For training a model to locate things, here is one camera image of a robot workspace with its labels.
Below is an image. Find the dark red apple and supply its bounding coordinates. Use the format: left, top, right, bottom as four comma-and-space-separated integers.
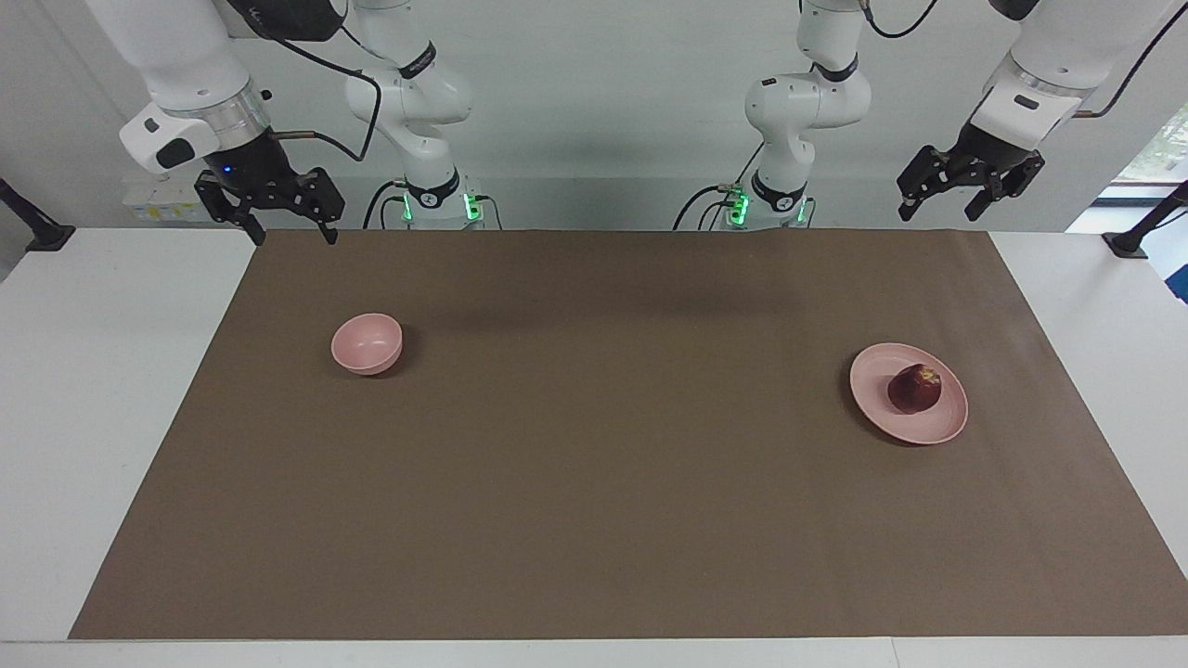
887, 363, 943, 415

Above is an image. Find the pink bowl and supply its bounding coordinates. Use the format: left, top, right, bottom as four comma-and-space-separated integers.
331, 313, 404, 376

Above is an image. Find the pink round plate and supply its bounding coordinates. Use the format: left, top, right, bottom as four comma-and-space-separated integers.
849, 342, 969, 445

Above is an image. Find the black clamp stand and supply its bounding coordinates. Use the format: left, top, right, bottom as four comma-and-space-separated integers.
1102, 181, 1188, 259
0, 176, 77, 253

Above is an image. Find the window with green view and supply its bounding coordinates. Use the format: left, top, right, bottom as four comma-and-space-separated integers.
1095, 102, 1188, 207

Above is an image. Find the brown table mat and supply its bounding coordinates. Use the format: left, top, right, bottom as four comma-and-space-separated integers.
68, 229, 1188, 641

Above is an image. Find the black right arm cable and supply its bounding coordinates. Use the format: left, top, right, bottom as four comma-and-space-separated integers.
227, 0, 383, 163

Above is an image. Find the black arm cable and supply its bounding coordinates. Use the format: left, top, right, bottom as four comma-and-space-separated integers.
227, 0, 383, 163
859, 0, 1188, 120

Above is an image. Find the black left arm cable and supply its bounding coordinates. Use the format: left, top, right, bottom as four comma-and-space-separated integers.
859, 0, 1188, 120

